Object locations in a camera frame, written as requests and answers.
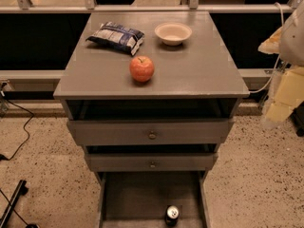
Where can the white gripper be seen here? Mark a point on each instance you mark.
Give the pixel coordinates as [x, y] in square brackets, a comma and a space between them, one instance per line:
[293, 42]

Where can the blue pepsi can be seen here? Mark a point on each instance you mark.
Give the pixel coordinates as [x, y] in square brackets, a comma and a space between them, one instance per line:
[172, 214]

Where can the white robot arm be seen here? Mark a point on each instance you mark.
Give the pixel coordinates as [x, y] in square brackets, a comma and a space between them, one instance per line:
[288, 42]

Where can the grey top drawer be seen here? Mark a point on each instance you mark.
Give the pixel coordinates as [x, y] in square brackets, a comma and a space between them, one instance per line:
[149, 133]

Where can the grey drawer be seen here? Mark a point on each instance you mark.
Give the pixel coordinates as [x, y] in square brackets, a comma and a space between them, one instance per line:
[150, 162]
[140, 199]
[149, 133]

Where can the grey bottom drawer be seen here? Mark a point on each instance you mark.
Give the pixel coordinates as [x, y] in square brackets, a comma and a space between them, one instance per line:
[140, 199]

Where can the grey middle drawer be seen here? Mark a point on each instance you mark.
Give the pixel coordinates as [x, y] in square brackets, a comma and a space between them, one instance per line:
[150, 162]

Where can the white paper bowl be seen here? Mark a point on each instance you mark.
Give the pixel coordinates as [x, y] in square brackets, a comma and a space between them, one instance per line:
[173, 34]

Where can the red apple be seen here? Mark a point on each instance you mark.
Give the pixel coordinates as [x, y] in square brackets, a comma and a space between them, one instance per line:
[141, 69]

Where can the blue white chip bag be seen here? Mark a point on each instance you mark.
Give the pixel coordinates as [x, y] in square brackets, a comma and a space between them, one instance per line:
[118, 37]

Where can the black floor bar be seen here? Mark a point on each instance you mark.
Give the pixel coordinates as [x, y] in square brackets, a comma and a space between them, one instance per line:
[19, 191]

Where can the metal railing frame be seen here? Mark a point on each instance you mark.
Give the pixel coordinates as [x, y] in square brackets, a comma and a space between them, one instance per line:
[88, 6]

